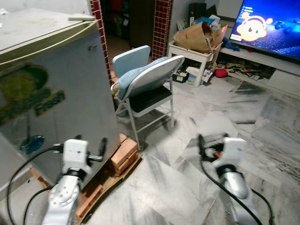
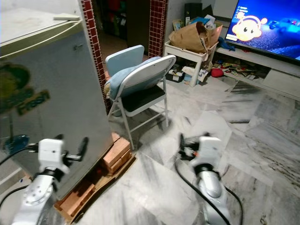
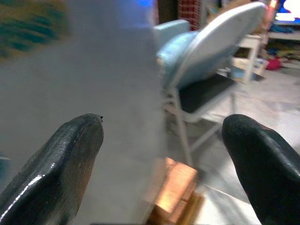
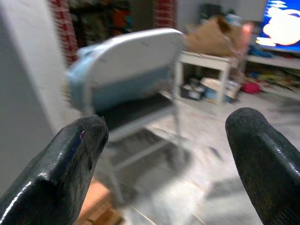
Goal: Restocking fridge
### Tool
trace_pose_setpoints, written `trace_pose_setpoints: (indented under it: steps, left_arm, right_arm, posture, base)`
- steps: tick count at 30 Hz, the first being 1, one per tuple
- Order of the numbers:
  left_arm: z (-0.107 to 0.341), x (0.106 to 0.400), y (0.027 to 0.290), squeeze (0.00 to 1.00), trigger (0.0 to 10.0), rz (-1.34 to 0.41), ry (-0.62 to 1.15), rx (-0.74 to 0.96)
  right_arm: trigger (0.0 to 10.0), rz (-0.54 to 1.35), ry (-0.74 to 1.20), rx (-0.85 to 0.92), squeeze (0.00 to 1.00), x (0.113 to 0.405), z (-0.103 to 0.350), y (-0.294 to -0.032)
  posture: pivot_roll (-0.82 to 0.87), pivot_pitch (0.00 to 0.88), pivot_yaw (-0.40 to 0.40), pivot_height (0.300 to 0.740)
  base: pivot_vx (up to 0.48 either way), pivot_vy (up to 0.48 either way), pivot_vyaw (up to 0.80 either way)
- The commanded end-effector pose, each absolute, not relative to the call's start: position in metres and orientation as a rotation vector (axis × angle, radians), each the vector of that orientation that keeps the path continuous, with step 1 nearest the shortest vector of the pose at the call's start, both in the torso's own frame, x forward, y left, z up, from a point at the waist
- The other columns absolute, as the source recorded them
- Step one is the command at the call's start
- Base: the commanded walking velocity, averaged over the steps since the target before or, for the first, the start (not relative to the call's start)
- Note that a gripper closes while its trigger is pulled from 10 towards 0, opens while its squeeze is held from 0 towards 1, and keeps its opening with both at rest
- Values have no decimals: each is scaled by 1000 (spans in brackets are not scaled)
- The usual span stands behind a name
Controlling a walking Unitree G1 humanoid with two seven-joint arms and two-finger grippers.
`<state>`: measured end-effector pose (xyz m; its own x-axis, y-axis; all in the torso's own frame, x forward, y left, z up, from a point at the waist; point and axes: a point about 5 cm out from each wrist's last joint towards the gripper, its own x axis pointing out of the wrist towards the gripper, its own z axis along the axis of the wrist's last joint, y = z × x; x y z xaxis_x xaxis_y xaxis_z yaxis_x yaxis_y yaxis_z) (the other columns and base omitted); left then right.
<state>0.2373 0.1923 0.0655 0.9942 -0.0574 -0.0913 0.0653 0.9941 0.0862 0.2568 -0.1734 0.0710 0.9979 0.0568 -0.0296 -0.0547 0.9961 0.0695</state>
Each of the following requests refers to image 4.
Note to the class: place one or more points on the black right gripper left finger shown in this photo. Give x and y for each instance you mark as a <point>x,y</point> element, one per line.
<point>58,168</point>

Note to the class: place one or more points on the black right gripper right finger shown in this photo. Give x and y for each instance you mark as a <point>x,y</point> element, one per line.
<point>269,168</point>

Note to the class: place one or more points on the grey fridge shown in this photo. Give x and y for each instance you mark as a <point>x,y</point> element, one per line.
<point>23,70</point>

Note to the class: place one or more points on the red brick stack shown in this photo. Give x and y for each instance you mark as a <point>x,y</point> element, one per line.
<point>98,204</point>

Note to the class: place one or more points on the grey metal folding chair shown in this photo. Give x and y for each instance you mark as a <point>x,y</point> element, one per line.
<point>131,113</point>

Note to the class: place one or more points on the blue container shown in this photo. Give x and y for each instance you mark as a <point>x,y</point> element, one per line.
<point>214,95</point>

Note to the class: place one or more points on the white cardboard box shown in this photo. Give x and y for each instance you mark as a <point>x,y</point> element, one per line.
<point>211,82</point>

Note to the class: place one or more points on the white television shelf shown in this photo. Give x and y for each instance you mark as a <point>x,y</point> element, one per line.
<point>274,61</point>

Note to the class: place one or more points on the black storage box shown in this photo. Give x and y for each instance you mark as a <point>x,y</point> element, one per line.
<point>192,92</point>

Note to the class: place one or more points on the blue cloth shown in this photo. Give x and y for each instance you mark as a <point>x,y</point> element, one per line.
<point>260,52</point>

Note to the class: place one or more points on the white side table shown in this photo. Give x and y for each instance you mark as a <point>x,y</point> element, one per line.
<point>204,59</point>

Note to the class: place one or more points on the light blue plastic tub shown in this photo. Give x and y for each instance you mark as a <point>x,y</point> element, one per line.
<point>131,63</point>

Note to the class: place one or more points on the pink bottle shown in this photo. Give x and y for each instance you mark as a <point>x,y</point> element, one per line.
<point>247,35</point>

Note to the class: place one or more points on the narrow red brick pillar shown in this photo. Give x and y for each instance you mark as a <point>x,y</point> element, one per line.
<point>64,30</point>

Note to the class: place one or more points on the television with blue picture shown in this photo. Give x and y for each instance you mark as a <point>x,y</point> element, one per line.
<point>281,25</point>

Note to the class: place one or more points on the brown paper bag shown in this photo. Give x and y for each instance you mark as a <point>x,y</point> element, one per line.
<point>211,37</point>

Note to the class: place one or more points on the dark cluttered shelf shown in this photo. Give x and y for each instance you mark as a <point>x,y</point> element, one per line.
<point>103,21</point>

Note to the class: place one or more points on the wide red brick pillar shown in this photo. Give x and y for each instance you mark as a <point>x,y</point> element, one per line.
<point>165,12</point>

